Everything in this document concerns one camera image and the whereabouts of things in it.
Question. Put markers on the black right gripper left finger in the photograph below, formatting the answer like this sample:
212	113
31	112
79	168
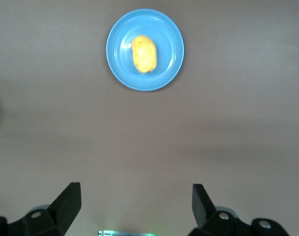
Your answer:
61	216

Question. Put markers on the yellow potato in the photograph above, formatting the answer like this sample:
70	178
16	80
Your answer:
144	54

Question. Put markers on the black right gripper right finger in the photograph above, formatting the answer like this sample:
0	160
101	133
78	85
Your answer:
206	216

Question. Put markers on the blue round plate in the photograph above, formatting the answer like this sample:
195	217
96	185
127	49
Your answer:
120	54

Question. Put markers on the brown table cover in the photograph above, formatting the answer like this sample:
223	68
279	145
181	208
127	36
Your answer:
149	147

